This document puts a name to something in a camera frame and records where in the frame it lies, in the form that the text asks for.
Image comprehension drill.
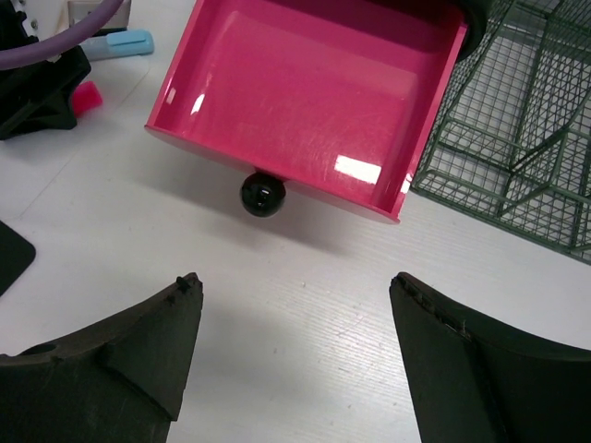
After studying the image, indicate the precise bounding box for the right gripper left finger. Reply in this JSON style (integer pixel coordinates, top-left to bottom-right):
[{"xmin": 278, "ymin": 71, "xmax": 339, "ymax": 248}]
[{"xmin": 1, "ymin": 273, "xmax": 203, "ymax": 442}]

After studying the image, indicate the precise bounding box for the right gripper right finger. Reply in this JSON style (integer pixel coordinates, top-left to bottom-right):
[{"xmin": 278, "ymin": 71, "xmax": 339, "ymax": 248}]
[{"xmin": 390, "ymin": 272, "xmax": 590, "ymax": 442}]

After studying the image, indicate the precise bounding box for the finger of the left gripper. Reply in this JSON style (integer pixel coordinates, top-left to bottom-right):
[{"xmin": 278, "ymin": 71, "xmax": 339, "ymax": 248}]
[{"xmin": 1, "ymin": 46, "xmax": 91, "ymax": 140}]

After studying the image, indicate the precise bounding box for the pink highlighter marker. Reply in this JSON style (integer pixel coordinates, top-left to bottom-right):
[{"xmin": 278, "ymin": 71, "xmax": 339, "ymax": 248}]
[{"xmin": 71, "ymin": 81, "xmax": 103, "ymax": 117}]

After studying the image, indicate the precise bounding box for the blue highlighter marker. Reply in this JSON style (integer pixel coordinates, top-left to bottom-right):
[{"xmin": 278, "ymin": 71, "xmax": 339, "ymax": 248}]
[{"xmin": 80, "ymin": 30, "xmax": 155, "ymax": 61}]

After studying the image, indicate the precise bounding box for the pink top drawer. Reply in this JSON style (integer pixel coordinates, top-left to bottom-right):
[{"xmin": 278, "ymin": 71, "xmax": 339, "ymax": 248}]
[{"xmin": 146, "ymin": 1, "xmax": 468, "ymax": 222}]

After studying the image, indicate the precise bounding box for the black mouse pad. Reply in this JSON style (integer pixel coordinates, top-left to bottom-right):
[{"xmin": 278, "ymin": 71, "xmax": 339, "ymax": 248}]
[{"xmin": 0, "ymin": 222, "xmax": 36, "ymax": 295}]

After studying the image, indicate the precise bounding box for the black drawer cabinet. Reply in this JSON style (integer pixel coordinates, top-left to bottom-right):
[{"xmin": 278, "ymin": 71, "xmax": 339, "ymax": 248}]
[{"xmin": 454, "ymin": 0, "xmax": 492, "ymax": 62}]

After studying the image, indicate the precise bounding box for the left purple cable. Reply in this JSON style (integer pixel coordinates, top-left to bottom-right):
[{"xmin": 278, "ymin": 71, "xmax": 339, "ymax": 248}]
[{"xmin": 0, "ymin": 0, "xmax": 126, "ymax": 70}]

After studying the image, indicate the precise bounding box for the green wire mesh organizer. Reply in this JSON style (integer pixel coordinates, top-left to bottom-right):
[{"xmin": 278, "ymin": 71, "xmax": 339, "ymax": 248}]
[{"xmin": 412, "ymin": 1, "xmax": 590, "ymax": 263}]

